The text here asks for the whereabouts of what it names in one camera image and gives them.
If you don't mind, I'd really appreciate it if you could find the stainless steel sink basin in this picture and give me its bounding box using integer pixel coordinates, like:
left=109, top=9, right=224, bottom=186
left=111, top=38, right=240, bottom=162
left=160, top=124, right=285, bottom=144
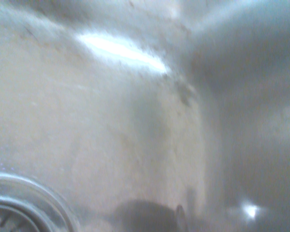
left=0, top=0, right=290, bottom=232

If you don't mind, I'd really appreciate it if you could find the round metal drain strainer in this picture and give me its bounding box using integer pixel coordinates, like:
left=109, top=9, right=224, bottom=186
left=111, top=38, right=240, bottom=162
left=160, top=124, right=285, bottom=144
left=0, top=173, right=81, bottom=232

